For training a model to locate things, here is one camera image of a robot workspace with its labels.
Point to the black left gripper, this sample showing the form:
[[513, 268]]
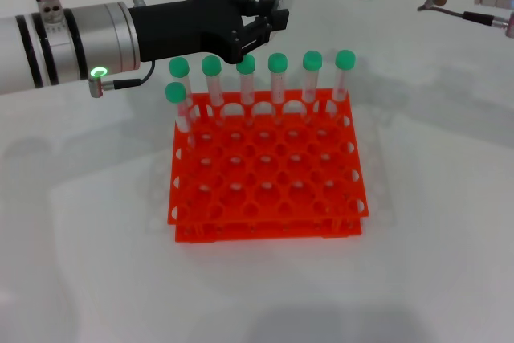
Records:
[[184, 27]]

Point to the orange test tube rack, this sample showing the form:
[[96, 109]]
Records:
[[265, 174]]

